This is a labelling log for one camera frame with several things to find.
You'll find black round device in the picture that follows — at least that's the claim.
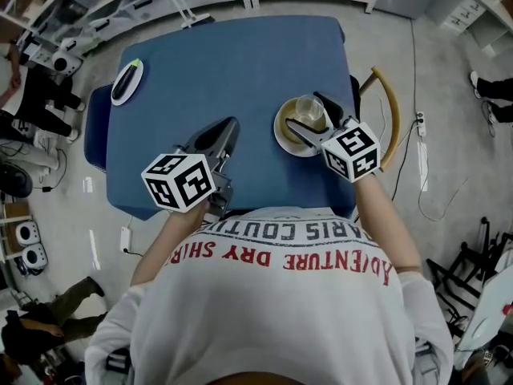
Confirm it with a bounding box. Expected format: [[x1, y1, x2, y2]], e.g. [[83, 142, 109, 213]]
[[0, 162, 33, 200]]

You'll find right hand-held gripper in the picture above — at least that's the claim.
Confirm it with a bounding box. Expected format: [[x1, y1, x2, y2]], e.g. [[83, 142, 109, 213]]
[[284, 91, 381, 184]]

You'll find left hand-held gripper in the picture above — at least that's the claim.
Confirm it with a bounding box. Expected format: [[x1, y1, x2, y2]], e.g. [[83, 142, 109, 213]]
[[140, 115, 240, 221]]

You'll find white round-lens device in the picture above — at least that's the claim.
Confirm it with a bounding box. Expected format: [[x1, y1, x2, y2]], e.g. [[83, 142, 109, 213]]
[[15, 222, 41, 246], [22, 245, 49, 268], [51, 46, 83, 75]]

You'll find black folding stand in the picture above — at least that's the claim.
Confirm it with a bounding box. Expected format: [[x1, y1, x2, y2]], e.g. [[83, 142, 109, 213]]
[[426, 217, 513, 336]]

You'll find tan wooden bowl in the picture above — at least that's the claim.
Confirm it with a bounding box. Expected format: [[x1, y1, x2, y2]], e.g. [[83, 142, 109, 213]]
[[278, 97, 333, 146]]

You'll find white drawer cabinet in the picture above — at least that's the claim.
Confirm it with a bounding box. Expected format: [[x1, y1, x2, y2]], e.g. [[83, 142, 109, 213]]
[[438, 0, 488, 34]]

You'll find dark purple eggplant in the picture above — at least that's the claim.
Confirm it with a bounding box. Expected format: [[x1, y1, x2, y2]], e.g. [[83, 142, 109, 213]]
[[111, 58, 144, 99]]

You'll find person's right forearm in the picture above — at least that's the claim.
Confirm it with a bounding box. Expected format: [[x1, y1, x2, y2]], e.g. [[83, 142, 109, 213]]
[[354, 170, 422, 274]]

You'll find white floor stand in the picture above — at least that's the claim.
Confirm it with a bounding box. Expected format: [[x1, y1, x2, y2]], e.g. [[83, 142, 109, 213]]
[[160, 0, 213, 30]]

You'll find person's left forearm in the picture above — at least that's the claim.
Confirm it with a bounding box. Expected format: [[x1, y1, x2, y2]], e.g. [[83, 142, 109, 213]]
[[130, 205, 209, 286]]

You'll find blue tablecloth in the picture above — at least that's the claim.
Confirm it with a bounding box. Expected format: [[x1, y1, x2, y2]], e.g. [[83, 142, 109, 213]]
[[83, 14, 362, 221]]

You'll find white board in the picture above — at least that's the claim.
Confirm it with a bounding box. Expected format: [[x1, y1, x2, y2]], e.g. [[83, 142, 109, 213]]
[[456, 262, 513, 352]]

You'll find wooden curved-back chair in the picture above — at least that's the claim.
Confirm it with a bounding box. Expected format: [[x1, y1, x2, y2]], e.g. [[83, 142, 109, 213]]
[[350, 65, 402, 172]]

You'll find black harness buckle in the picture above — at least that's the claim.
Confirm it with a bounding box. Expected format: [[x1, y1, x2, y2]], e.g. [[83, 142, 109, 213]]
[[414, 341, 434, 376], [106, 349, 131, 376]]

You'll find clear drinking glass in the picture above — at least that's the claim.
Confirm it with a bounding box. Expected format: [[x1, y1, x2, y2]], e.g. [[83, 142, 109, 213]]
[[295, 93, 325, 122]]

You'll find white printed t-shirt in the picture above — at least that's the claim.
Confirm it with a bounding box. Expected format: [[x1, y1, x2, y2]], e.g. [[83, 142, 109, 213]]
[[83, 208, 454, 385]]

